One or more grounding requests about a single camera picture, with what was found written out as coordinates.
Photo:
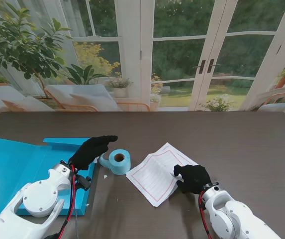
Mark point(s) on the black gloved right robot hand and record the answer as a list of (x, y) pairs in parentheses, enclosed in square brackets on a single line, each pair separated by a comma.
[(194, 178)]

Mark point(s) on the blue file box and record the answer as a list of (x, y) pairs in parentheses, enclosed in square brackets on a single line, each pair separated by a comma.
[(8, 169)]

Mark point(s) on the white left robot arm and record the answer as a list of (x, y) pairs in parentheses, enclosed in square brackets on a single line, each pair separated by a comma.
[(37, 199)]

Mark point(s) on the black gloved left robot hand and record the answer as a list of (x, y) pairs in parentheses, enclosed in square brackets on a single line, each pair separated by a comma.
[(90, 152)]

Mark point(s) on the light blue label roll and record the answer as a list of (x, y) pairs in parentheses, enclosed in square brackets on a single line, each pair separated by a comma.
[(121, 166)]

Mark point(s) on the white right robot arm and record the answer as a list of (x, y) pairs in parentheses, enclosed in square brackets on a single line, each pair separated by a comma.
[(231, 216)]

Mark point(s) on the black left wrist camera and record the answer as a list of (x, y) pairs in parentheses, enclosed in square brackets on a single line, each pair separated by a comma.
[(83, 183)]

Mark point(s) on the peeled white label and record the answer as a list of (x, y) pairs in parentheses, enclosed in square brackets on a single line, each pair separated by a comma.
[(97, 160)]

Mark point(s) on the printed garden room backdrop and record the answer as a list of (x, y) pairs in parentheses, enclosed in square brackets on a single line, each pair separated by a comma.
[(177, 49)]

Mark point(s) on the red-lined white paper sheet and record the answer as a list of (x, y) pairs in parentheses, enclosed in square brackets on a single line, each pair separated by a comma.
[(152, 179)]

